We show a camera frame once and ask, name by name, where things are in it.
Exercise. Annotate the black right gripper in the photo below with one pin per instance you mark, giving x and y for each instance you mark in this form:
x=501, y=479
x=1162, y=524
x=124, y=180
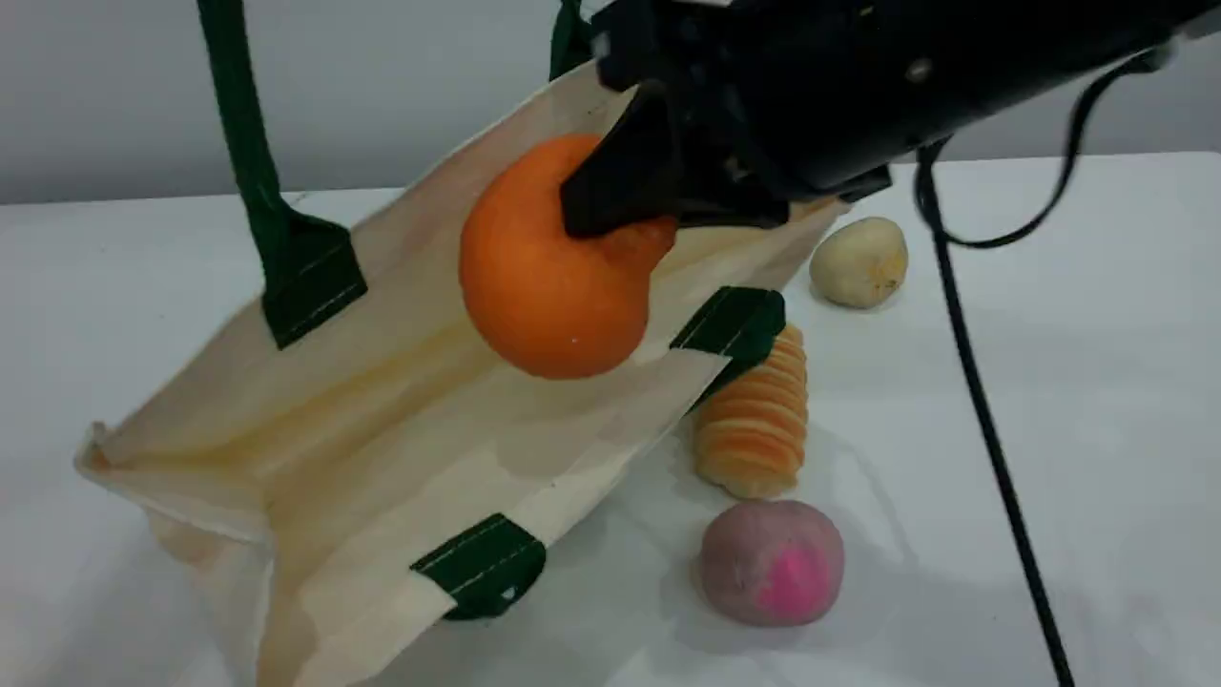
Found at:
x=744, y=105

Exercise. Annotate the orange fruit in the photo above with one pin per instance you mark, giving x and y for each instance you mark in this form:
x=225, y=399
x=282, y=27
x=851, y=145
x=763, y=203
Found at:
x=544, y=286

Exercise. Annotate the pale yellow potato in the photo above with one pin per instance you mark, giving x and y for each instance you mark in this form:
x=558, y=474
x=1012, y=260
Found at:
x=858, y=262

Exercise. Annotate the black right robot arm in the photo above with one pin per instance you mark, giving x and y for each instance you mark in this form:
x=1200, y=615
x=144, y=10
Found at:
x=1030, y=57

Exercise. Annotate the orange striped spiral bread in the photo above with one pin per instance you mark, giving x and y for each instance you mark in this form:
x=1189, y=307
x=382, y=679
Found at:
x=754, y=429

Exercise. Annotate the pink purple round fruit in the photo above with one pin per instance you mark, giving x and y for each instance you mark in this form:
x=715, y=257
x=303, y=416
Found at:
x=768, y=563

